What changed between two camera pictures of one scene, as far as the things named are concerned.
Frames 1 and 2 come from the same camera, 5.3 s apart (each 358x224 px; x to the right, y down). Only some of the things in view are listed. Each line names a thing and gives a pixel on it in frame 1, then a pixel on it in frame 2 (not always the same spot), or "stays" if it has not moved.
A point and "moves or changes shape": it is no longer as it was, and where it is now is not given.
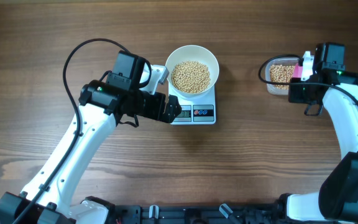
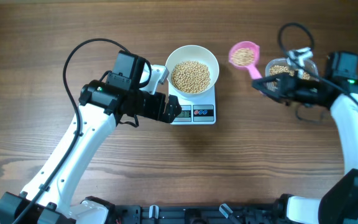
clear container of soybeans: (279, 70) stays
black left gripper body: (150, 106) stays
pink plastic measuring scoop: (298, 71) moves or changes shape
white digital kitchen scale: (196, 110) stays
